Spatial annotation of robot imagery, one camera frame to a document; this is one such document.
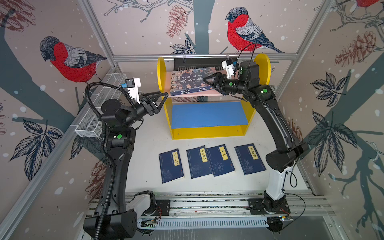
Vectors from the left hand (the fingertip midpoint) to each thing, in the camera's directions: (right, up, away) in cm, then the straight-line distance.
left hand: (163, 95), depth 56 cm
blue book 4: (+46, -35, +34) cm, 67 cm away
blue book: (-3, -39, +32) cm, 50 cm away
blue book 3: (+27, -35, +33) cm, 55 cm away
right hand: (+17, +7, +12) cm, 21 cm away
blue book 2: (+14, -36, +33) cm, 51 cm away
